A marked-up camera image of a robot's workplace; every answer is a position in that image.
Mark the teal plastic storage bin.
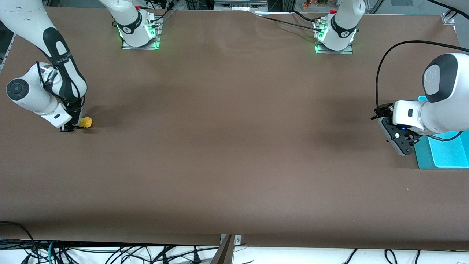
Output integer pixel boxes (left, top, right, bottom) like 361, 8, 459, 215
414, 96, 469, 170

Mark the white electrical box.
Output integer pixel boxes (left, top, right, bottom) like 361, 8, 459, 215
214, 0, 269, 11

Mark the brown metal beam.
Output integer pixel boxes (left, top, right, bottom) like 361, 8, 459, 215
210, 235, 236, 264

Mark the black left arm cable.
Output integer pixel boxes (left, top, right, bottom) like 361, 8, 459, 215
375, 40, 469, 110

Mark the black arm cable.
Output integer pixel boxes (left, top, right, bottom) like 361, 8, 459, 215
36, 60, 85, 110
375, 40, 469, 110

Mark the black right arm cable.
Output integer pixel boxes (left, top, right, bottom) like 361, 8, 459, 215
36, 60, 85, 110

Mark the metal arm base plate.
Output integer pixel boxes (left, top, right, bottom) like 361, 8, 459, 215
314, 20, 354, 55
121, 16, 162, 51

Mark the grey metal frame rail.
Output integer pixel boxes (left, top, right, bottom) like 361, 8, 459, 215
0, 32, 17, 72

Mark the black looped floor cable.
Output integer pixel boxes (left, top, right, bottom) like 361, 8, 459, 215
0, 221, 37, 264

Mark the black table cable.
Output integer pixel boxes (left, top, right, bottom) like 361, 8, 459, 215
291, 10, 318, 23
256, 15, 324, 33

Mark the black base cable bundle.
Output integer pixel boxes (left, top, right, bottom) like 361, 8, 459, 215
147, 0, 177, 23

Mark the black floor cable bundle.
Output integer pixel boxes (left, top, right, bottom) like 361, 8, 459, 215
0, 240, 220, 264

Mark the silver table edge bracket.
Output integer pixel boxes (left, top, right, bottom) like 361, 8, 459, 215
220, 234, 242, 246

